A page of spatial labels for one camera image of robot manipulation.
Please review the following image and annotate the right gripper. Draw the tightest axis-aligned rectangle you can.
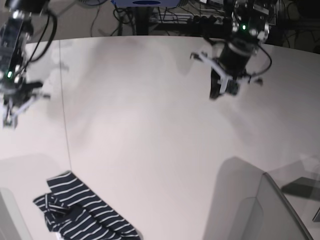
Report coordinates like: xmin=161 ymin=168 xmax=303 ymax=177
xmin=0 ymin=81 xmax=50 ymax=129

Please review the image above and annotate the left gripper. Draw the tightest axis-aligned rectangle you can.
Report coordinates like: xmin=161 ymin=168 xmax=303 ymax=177
xmin=190 ymin=42 xmax=263 ymax=99

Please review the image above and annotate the navy white striped t-shirt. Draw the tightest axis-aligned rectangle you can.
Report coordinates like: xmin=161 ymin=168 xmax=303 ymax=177
xmin=33 ymin=170 xmax=140 ymax=240

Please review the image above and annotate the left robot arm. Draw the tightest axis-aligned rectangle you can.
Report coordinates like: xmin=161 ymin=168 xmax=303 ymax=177
xmin=190 ymin=0 xmax=274 ymax=100

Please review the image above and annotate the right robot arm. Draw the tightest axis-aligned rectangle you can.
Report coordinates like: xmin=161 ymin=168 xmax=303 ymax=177
xmin=0 ymin=0 xmax=58 ymax=129

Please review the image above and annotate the black table leg column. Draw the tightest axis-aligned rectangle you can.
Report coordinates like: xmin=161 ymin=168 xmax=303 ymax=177
xmin=134 ymin=7 xmax=152 ymax=36

